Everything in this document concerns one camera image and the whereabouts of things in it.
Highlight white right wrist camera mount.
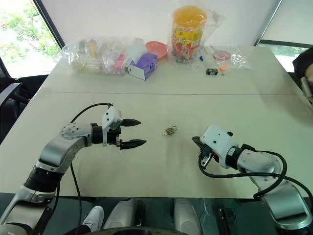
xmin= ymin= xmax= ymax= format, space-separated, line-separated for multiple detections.
xmin=199 ymin=125 xmax=239 ymax=169

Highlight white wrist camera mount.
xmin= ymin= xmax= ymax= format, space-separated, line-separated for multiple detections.
xmin=199 ymin=125 xmax=239 ymax=169
xmin=101 ymin=105 xmax=123 ymax=147

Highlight white shoe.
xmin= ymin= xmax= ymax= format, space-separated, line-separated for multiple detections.
xmin=81 ymin=205 xmax=105 ymax=232

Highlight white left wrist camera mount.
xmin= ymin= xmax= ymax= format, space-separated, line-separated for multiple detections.
xmin=101 ymin=105 xmax=123 ymax=147

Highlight small orange plastic pieces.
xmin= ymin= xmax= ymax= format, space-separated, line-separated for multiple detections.
xmin=219 ymin=63 xmax=231 ymax=76

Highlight pink plastic bowl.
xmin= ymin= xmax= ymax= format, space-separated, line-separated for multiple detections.
xmin=145 ymin=40 xmax=168 ymax=62

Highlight large clear plastic bag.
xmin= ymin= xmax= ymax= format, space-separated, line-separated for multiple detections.
xmin=60 ymin=36 xmax=149 ymax=77

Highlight silver robot leg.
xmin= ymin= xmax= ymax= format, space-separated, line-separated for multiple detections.
xmin=173 ymin=197 xmax=204 ymax=235
xmin=102 ymin=198 xmax=145 ymax=231

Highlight person's dark-sleeved arm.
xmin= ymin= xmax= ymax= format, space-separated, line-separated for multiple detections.
xmin=292 ymin=47 xmax=313 ymax=106

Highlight white plastic bottle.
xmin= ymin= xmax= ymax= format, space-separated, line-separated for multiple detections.
xmin=126 ymin=38 xmax=145 ymax=60

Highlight clear bag around jar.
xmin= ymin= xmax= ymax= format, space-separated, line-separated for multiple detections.
xmin=167 ymin=0 xmax=226 ymax=66

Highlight yellow bottle in bag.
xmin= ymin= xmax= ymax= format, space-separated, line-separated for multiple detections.
xmin=89 ymin=39 xmax=99 ymax=59

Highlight round pink lid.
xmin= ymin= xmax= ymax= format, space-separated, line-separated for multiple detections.
xmin=213 ymin=49 xmax=232 ymax=61

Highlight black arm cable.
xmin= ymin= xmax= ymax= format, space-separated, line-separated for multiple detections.
xmin=55 ymin=102 xmax=114 ymax=235
xmin=198 ymin=146 xmax=312 ymax=199

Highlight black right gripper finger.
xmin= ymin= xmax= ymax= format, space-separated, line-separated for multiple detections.
xmin=191 ymin=136 xmax=204 ymax=148

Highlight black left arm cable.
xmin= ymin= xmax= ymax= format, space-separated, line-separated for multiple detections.
xmin=55 ymin=102 xmax=114 ymax=235

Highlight candy jar with orange lid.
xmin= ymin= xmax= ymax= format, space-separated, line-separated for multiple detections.
xmin=171 ymin=5 xmax=208 ymax=65

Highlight flat clear plastic bag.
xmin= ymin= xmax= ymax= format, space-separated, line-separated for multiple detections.
xmin=202 ymin=44 xmax=252 ymax=72

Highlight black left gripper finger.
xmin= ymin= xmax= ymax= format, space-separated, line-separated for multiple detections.
xmin=119 ymin=139 xmax=148 ymax=150
xmin=121 ymin=118 xmax=142 ymax=128

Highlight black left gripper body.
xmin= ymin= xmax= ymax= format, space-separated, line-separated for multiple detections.
xmin=106 ymin=125 xmax=123 ymax=147

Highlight black office chair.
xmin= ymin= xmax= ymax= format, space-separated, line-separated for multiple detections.
xmin=0 ymin=56 xmax=49 ymax=145

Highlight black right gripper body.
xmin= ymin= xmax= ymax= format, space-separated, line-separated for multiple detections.
xmin=197 ymin=143 xmax=218 ymax=168

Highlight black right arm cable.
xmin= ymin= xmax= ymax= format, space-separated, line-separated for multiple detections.
xmin=198 ymin=146 xmax=312 ymax=199

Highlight silver wristwatch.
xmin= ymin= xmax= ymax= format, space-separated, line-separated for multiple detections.
xmin=300 ymin=76 xmax=313 ymax=98

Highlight pink item in bag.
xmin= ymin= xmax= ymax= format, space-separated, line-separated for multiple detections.
xmin=115 ymin=53 xmax=126 ymax=71

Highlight purple and white box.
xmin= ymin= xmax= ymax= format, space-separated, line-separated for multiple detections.
xmin=128 ymin=52 xmax=158 ymax=81

